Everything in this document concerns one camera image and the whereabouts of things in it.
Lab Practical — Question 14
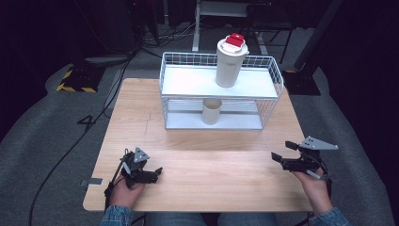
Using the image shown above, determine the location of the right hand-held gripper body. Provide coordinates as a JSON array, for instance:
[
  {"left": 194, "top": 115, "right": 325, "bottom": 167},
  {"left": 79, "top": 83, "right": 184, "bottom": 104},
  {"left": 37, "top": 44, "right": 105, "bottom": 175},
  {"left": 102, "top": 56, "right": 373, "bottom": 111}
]
[{"left": 280, "top": 135, "right": 340, "bottom": 181}]

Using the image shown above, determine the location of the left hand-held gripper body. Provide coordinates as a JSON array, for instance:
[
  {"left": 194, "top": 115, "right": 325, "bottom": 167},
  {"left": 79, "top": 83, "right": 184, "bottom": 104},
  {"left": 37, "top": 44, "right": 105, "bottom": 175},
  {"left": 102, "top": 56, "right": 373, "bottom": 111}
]
[{"left": 120, "top": 146, "right": 159, "bottom": 190}]

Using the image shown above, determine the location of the white paper cup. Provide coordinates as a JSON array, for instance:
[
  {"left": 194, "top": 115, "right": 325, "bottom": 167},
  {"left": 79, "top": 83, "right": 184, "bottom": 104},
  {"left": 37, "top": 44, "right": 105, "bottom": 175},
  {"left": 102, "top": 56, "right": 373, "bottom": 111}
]
[{"left": 200, "top": 98, "right": 223, "bottom": 126}]

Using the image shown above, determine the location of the white wire shelf rack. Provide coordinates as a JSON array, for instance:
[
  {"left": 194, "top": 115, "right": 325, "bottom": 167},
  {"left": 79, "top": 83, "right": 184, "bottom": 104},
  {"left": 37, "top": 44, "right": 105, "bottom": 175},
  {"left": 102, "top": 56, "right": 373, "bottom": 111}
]
[{"left": 159, "top": 51, "right": 285, "bottom": 131}]

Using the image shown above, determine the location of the white cup with red lid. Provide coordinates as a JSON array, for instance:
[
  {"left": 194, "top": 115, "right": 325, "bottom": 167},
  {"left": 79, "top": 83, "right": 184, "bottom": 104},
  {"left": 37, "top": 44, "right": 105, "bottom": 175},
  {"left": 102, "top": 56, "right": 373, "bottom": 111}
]
[{"left": 215, "top": 32, "right": 250, "bottom": 89}]

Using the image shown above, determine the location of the person's left hand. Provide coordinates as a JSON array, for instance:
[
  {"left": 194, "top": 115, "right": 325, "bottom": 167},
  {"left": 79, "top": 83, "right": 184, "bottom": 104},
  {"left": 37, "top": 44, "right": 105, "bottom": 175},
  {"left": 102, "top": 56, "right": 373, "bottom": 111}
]
[{"left": 108, "top": 174, "right": 147, "bottom": 210}]

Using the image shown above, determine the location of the person's right hand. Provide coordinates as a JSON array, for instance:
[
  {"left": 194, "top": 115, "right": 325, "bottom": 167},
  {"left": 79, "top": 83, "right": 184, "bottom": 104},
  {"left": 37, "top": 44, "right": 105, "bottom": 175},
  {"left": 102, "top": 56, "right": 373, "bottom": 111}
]
[{"left": 291, "top": 168, "right": 334, "bottom": 217}]

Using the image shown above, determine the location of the grey tape strip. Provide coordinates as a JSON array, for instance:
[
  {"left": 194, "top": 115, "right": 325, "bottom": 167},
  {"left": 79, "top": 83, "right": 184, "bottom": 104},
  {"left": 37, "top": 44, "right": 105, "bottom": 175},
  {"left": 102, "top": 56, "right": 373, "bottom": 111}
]
[{"left": 80, "top": 177, "right": 104, "bottom": 188}]

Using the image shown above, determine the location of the person's left leg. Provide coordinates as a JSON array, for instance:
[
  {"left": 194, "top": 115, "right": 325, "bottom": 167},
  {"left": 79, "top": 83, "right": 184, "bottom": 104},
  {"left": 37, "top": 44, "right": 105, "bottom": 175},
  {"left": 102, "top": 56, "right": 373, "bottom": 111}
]
[{"left": 144, "top": 212, "right": 203, "bottom": 226}]

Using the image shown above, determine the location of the person's leg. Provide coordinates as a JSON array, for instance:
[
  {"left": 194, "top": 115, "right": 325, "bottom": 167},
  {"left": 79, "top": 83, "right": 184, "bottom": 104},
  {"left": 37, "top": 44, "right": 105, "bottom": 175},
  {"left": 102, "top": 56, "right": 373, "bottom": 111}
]
[
  {"left": 216, "top": 212, "right": 279, "bottom": 226},
  {"left": 144, "top": 212, "right": 203, "bottom": 226}
]

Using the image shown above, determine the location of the black pole stand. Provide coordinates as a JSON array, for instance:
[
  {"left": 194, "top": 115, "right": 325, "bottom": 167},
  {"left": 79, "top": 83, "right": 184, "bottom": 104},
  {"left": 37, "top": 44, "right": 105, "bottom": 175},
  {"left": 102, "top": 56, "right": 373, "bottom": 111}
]
[{"left": 281, "top": 0, "right": 344, "bottom": 97}]

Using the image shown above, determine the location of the person's right leg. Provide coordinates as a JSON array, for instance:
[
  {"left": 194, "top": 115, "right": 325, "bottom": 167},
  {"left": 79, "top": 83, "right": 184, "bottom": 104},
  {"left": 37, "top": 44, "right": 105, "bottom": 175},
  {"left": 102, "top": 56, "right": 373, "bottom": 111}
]
[{"left": 216, "top": 212, "right": 279, "bottom": 226}]

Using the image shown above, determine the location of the black yellow striped stand base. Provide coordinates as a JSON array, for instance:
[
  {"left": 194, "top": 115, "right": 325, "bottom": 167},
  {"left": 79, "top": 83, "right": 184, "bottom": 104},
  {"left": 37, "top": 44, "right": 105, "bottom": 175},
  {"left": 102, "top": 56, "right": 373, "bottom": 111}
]
[{"left": 56, "top": 63, "right": 106, "bottom": 94}]

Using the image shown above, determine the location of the black chair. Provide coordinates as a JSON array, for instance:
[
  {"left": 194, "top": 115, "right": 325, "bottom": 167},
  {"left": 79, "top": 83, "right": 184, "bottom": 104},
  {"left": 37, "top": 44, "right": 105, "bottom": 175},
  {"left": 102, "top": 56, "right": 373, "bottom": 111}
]
[{"left": 234, "top": 2, "right": 297, "bottom": 65}]

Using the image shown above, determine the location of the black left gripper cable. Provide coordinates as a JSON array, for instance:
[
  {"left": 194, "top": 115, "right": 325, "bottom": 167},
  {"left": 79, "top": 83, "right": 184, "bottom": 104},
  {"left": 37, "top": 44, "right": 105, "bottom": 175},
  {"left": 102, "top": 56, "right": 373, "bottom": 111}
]
[{"left": 104, "top": 150, "right": 131, "bottom": 212}]

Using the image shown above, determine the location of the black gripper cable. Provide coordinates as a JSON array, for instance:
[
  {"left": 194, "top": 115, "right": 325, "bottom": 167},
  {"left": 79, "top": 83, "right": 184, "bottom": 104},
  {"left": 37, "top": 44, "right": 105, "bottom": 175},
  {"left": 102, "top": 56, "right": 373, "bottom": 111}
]
[
  {"left": 104, "top": 150, "right": 131, "bottom": 212},
  {"left": 318, "top": 158, "right": 334, "bottom": 203}
]

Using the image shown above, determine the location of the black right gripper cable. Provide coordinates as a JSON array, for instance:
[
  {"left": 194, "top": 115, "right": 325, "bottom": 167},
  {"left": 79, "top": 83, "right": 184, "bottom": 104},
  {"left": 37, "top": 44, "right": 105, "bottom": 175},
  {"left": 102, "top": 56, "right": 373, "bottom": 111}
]
[{"left": 318, "top": 158, "right": 334, "bottom": 203}]

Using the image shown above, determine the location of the long black floor cable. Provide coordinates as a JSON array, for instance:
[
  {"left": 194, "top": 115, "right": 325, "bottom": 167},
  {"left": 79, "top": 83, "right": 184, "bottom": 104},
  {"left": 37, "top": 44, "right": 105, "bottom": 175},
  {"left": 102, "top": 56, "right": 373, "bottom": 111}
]
[{"left": 28, "top": 51, "right": 137, "bottom": 226}]

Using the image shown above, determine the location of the bundle of floor cables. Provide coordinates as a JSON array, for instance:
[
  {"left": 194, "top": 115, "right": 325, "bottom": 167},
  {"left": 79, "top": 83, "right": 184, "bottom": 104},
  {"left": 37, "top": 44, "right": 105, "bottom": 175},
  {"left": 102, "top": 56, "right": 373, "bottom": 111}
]
[{"left": 137, "top": 20, "right": 201, "bottom": 50}]

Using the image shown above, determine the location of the white desk frame leg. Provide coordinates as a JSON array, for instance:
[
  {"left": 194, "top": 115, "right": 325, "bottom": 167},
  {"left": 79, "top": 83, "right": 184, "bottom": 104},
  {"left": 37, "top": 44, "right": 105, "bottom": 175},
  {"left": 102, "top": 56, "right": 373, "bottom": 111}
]
[{"left": 191, "top": 0, "right": 252, "bottom": 53}]

